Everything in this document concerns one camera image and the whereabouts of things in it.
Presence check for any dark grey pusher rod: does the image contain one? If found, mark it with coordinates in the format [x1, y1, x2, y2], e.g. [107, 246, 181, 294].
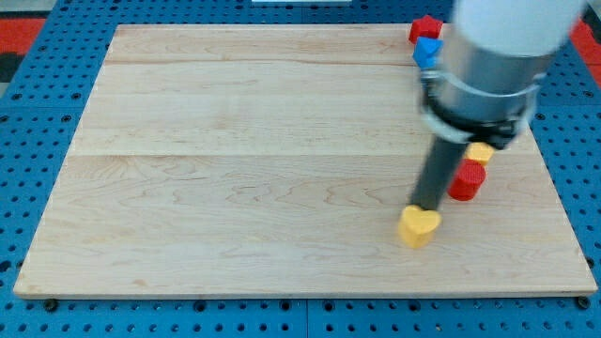
[409, 136, 468, 210]

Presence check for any red star block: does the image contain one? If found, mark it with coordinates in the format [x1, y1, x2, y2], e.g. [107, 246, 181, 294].
[408, 15, 443, 44]

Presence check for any red cylinder block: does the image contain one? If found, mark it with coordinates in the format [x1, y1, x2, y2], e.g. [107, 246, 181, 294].
[447, 159, 486, 201]

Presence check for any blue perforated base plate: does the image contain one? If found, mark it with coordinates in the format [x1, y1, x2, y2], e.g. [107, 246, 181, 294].
[1, 0, 600, 337]

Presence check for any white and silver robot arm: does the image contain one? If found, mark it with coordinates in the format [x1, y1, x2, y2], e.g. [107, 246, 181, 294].
[422, 0, 587, 153]

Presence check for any blue pentagon block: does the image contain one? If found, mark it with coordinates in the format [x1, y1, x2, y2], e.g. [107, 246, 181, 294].
[412, 37, 443, 69]

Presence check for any yellow heart block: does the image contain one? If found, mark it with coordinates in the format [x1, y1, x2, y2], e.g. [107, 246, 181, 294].
[398, 205, 442, 249]

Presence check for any yellow hexagon block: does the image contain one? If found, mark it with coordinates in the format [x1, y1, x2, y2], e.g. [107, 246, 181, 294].
[464, 143, 496, 166]

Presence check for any light wooden board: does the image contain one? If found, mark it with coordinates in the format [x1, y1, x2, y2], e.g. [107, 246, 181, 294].
[14, 24, 597, 300]

